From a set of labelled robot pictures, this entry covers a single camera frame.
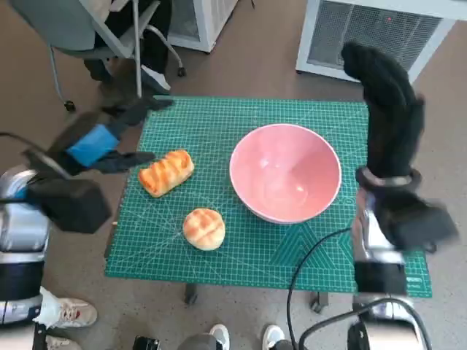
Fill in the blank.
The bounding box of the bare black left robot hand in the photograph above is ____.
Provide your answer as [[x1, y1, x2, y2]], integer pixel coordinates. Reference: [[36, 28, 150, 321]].
[[47, 96, 175, 176]]

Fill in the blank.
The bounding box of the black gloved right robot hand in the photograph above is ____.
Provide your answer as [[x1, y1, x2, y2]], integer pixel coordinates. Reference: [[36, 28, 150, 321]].
[[341, 42, 428, 180]]

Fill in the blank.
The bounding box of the long striped toy bread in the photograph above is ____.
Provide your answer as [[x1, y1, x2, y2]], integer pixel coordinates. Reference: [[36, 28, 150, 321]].
[[138, 149, 196, 199]]

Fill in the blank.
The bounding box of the pink bowl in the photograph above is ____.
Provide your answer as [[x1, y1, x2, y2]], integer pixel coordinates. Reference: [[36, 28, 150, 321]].
[[228, 123, 343, 225]]

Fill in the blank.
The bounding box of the round toy bread bun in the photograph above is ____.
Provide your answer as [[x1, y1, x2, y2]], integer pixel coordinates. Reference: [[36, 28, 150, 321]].
[[182, 207, 226, 252]]

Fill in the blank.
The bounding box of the large white vented cabinet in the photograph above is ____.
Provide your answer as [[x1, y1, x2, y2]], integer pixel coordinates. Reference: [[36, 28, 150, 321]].
[[295, 0, 457, 85]]

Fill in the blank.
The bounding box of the grey office chair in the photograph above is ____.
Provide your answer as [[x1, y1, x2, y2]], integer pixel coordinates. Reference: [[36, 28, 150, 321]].
[[7, 0, 187, 112]]

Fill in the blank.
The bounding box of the small white vented cabinet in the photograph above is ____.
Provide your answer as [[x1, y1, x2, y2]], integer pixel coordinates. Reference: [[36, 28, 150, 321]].
[[167, 0, 240, 54]]

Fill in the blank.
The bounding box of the person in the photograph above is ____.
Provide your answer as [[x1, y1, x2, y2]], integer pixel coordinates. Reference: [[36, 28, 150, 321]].
[[33, 286, 99, 350]]

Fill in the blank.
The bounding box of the green cutting mat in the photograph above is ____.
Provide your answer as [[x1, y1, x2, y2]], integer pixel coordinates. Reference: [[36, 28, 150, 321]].
[[104, 95, 433, 298]]

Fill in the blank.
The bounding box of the small black box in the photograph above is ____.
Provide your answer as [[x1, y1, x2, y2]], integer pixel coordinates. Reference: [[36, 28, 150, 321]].
[[133, 335, 161, 350]]

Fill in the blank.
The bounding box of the white shoe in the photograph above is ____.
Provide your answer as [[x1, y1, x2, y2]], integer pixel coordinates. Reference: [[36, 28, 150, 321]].
[[261, 324, 286, 350], [209, 324, 231, 350]]

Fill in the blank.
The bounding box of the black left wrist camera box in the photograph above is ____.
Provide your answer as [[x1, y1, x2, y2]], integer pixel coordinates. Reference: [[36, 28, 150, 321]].
[[23, 149, 112, 235]]

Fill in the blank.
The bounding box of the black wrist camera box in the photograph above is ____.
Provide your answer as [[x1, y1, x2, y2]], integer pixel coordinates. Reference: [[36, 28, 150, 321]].
[[23, 149, 112, 235], [375, 189, 460, 255]]

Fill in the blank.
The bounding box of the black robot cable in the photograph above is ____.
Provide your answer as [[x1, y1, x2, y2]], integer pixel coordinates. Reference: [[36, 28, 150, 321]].
[[0, 132, 50, 152], [298, 297, 434, 350], [286, 227, 358, 350]]

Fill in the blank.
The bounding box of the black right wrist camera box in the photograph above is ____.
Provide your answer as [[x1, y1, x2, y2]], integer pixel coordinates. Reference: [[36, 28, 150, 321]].
[[375, 189, 460, 255]]

